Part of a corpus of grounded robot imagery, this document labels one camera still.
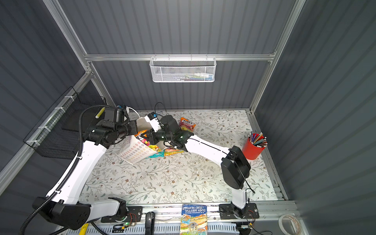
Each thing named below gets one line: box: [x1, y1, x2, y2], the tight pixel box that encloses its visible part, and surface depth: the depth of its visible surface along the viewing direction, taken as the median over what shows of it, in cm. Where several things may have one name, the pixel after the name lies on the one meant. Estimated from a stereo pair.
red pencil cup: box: [241, 131, 268, 161], surface depth 88 cm
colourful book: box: [179, 204, 209, 235], surface depth 71 cm
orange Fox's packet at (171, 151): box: [164, 148, 185, 157], surface depth 96 cm
